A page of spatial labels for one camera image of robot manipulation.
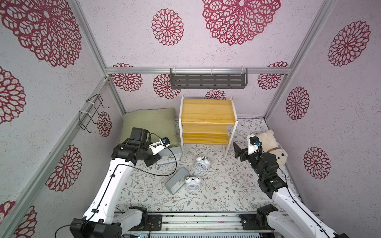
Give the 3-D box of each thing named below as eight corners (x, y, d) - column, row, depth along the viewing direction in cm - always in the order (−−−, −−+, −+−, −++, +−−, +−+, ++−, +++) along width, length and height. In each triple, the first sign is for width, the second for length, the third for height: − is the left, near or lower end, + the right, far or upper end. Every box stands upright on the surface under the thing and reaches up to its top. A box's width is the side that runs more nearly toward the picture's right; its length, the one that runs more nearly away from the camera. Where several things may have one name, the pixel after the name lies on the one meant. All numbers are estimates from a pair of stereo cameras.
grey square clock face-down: (167, 189, 87) (165, 183, 79) (183, 172, 93) (182, 165, 86) (173, 196, 84) (172, 190, 77) (190, 178, 91) (190, 171, 83)
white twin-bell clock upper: (195, 171, 94) (195, 164, 86) (195, 163, 97) (195, 156, 90) (208, 171, 94) (209, 164, 86) (207, 163, 97) (209, 156, 90)
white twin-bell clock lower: (185, 190, 86) (185, 184, 79) (185, 183, 89) (185, 176, 81) (199, 190, 86) (200, 184, 79) (199, 183, 89) (200, 176, 81)
